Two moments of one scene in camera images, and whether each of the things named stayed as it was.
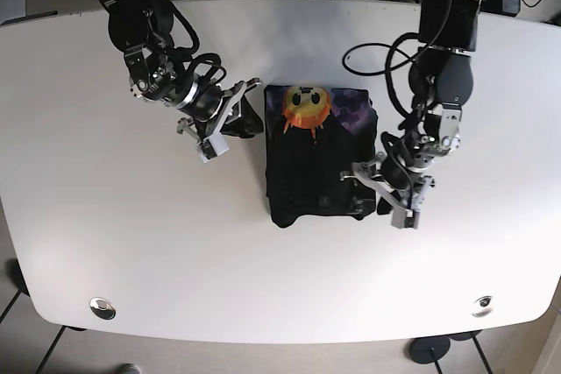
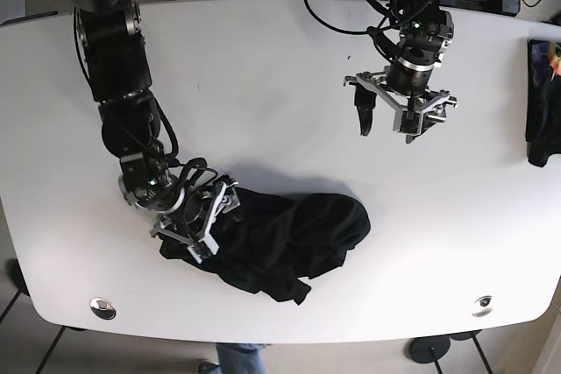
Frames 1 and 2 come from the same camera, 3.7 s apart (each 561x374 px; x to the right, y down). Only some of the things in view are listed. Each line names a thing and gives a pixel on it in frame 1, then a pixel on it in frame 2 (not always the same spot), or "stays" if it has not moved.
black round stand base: (429, 349) stays
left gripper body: (208, 123) to (193, 222)
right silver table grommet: (483, 306) stays
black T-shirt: (313, 135) to (543, 109)
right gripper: (404, 183) to (401, 88)
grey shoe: (128, 369) to (205, 367)
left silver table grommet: (102, 308) stays
